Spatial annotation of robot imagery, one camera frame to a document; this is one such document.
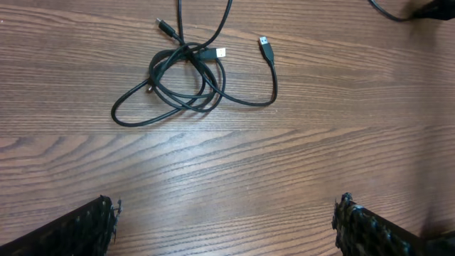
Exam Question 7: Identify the black USB-A cable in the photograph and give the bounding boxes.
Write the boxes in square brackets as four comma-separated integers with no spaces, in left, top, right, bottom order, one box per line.
[147,35,279,114]

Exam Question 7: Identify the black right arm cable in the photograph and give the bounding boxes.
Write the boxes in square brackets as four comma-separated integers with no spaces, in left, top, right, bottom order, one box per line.
[368,0,417,23]

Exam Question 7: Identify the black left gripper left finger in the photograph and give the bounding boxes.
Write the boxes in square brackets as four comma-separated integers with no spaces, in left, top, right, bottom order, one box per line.
[1,196,122,256]

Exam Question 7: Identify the black USB-C cable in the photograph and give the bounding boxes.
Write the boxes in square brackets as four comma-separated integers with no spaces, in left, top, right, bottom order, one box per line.
[110,0,234,128]

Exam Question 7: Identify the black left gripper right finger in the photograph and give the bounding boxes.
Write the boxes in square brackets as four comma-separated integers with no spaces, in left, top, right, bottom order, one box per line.
[332,193,454,256]

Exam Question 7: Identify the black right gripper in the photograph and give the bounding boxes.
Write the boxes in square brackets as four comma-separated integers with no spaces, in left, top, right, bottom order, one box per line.
[412,0,454,21]

